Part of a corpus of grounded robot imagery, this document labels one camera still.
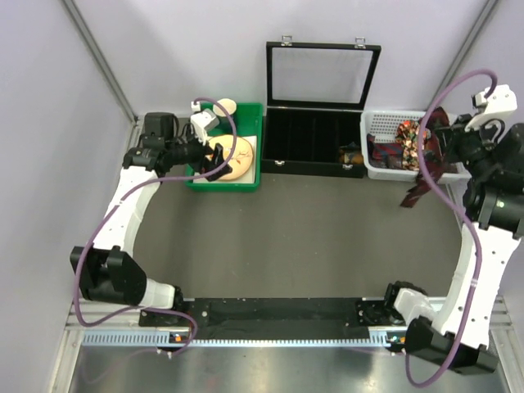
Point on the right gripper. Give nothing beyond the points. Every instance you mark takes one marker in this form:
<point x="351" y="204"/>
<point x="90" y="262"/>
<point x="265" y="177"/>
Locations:
<point x="457" y="132"/>

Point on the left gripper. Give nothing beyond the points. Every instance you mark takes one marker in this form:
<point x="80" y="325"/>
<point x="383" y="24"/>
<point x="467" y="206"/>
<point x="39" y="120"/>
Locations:
<point x="205" y="150"/>

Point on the dark red patterned tie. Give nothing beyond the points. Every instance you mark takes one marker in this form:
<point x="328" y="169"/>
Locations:
<point x="436" y="165"/>

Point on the brown tie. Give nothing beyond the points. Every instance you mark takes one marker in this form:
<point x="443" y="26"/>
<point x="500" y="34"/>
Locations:
<point x="350" y="154"/>

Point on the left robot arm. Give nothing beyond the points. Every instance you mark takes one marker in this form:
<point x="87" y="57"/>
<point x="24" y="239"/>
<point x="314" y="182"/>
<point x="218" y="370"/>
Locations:
<point x="105" y="267"/>

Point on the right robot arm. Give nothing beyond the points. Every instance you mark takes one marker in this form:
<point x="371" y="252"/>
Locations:
<point x="456" y="337"/>

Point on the bird pattern plate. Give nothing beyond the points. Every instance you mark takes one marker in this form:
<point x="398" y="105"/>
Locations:
<point x="241" y="157"/>

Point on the dark green mug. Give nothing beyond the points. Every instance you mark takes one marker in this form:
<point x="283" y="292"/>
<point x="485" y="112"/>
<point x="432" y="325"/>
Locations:
<point x="226" y="107"/>

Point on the green plastic tray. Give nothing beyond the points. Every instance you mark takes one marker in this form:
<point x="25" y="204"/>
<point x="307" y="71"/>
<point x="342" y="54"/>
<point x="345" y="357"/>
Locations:
<point x="242" y="150"/>

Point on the floral colourful tie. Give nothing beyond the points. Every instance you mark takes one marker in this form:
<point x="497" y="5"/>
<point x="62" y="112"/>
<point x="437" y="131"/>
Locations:
<point x="407" y="137"/>

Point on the dark maroon tie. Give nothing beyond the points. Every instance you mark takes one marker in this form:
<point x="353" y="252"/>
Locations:
<point x="391" y="162"/>

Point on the white plastic basket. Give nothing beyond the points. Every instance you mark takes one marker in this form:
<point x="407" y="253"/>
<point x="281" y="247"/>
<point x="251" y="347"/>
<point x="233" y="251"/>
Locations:
<point x="383" y="125"/>

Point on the black glass-lid display box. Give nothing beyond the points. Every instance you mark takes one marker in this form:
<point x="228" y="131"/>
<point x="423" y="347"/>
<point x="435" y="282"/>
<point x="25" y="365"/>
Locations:
<point x="316" y="94"/>

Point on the red navy striped tie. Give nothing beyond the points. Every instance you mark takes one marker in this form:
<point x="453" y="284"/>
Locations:
<point x="382" y="150"/>

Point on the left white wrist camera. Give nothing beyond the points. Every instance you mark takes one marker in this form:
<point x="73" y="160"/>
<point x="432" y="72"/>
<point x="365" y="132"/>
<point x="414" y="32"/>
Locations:
<point x="202" y="121"/>

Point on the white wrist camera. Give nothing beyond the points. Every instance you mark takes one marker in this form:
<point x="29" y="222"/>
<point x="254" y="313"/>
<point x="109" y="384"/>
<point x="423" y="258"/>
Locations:
<point x="499" y="105"/>
<point x="202" y="121"/>

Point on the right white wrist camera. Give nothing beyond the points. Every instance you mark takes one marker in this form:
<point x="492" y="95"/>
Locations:
<point x="499" y="105"/>

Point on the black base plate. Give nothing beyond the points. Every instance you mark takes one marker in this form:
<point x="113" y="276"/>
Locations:
<point x="356" y="312"/>

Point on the slotted cable duct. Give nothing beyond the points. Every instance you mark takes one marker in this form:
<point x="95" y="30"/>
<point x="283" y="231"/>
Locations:
<point x="175" y="337"/>

